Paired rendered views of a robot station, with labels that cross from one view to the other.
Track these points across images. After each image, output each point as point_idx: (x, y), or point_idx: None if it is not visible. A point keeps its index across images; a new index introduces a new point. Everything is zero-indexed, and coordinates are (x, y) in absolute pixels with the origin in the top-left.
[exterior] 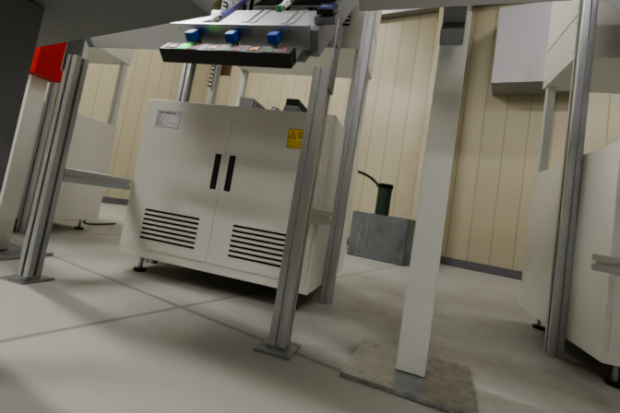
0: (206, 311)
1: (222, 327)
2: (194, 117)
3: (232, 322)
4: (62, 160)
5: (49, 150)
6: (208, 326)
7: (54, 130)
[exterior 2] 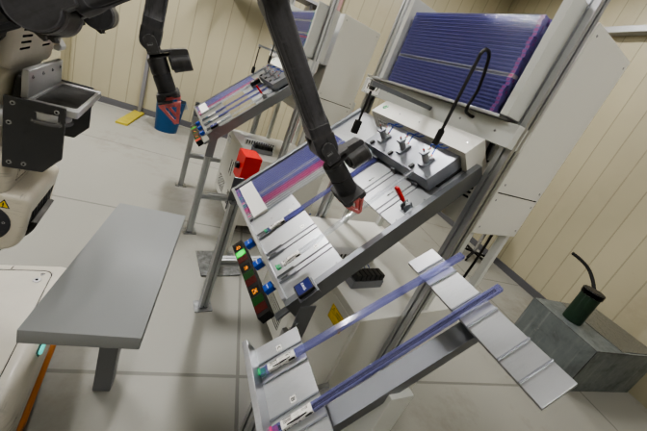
0: (245, 390)
1: (231, 418)
2: None
3: (244, 414)
4: (219, 257)
5: (215, 250)
6: (225, 412)
7: (218, 240)
